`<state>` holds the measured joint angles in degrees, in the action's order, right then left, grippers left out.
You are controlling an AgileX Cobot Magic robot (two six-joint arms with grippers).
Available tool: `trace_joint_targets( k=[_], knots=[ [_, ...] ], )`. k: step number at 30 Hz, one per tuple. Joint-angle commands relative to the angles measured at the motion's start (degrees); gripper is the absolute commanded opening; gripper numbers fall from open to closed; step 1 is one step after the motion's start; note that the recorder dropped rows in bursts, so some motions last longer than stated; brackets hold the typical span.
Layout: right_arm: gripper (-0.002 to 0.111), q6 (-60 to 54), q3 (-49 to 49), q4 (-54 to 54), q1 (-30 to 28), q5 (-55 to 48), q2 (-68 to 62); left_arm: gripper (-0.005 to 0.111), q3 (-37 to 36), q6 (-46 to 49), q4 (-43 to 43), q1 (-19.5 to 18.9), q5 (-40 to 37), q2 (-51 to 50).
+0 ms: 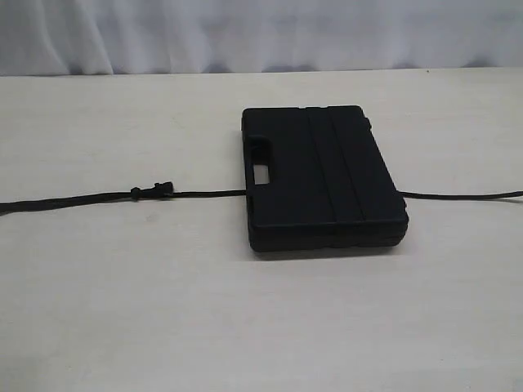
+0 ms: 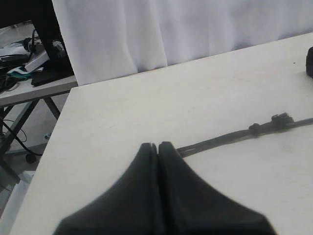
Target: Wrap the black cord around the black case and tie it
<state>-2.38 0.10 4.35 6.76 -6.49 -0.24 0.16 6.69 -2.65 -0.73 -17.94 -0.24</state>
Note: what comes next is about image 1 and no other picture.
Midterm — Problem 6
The black braided rope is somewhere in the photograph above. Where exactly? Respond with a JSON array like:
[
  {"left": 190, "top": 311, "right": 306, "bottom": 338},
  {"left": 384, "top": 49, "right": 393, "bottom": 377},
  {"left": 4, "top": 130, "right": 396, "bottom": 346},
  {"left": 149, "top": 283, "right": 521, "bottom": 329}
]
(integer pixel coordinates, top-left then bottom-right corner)
[{"left": 0, "top": 182, "right": 523, "bottom": 216}]

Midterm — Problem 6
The black plastic carry case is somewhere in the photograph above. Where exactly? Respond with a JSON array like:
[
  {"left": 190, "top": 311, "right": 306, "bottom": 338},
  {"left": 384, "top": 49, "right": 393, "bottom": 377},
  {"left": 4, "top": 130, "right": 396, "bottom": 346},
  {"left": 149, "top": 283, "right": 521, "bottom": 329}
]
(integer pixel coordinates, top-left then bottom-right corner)
[{"left": 241, "top": 105, "right": 409, "bottom": 252}]

